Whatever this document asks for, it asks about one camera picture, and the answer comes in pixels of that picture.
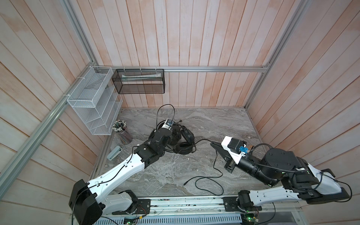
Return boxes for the clear cup of pencils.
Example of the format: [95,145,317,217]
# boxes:
[112,120,133,144]

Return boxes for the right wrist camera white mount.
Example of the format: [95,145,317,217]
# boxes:
[221,136,250,165]

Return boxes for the black wire mesh wall basket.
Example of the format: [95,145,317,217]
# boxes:
[112,68,166,95]

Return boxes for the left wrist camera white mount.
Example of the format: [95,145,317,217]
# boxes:
[162,119,174,130]

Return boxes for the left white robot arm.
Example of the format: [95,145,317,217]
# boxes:
[69,128,172,225]

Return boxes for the white wire mesh wall shelf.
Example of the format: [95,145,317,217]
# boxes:
[67,66,123,136]

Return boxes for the small black wired headphones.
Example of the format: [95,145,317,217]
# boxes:
[164,123,226,196]

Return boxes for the papers in black basket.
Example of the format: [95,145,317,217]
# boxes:
[121,73,162,82]

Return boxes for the large black gaming headset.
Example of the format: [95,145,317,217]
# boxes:
[149,120,182,146]

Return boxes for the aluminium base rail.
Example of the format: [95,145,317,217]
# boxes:
[92,193,310,225]

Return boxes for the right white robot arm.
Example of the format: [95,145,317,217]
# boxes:
[211,137,352,212]

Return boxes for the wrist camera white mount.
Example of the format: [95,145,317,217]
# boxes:
[162,119,174,130]
[221,136,250,165]

